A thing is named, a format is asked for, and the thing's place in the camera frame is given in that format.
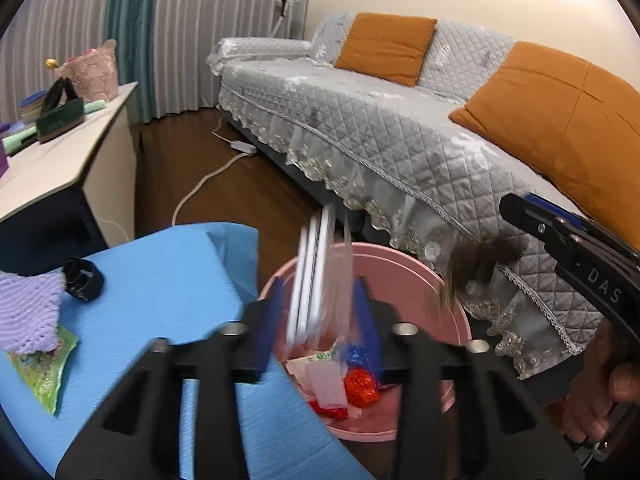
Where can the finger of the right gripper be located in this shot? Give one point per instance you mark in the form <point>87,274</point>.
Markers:
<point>573,219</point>
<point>535,224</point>

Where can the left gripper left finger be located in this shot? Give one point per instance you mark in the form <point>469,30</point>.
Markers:
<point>134,432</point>

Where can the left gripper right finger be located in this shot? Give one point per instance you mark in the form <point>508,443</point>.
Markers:
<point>502,432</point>

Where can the brown hair scrunchie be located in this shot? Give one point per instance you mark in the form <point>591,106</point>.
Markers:
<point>470,262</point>

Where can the large red plastic bag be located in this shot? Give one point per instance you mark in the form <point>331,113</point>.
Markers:
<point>361,387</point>

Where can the green panda snack wrapper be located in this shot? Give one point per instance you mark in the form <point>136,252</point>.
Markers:
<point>42,372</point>

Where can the white paper carton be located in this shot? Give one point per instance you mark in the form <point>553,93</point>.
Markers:
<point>320,378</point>

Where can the black hair band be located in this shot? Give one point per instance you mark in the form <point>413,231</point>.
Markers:
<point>83,280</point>

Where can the clear plastic zip bag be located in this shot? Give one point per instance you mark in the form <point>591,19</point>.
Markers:
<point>320,311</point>

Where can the blue plastic bag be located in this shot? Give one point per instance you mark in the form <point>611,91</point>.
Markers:
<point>357,357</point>

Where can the small red plastic bag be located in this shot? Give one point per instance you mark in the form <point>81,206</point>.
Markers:
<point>339,413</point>

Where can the pink plastic trash bin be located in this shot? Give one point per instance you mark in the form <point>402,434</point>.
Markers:
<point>412,288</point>

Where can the person's right hand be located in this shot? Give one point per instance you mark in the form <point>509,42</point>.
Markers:
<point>605,379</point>

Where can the near orange cushion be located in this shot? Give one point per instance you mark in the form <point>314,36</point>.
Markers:
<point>573,122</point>

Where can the orange cushion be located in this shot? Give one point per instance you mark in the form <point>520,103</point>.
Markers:
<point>573,122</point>
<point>387,46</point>

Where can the grey quilted sofa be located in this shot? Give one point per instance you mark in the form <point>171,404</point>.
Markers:
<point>393,152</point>

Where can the far orange cushion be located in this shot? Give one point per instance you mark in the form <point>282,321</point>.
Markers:
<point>387,46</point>

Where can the white marble coffee table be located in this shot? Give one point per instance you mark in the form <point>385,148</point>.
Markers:
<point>75,195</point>

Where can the white power strip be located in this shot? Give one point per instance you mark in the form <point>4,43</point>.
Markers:
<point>244,147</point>

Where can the colourful gift box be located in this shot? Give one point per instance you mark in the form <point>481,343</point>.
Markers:
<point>4,164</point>

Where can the dark green handbag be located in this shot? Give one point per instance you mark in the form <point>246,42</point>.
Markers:
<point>62,110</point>

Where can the mint green roll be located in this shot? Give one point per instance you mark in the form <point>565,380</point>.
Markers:
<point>18,141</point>

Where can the stacked coloured bowls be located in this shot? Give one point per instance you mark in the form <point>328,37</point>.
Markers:
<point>30,107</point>

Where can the pink lace basket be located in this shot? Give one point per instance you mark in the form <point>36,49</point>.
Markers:
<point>93,73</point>

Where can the teal curtain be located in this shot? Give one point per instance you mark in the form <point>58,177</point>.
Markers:
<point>131,24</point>

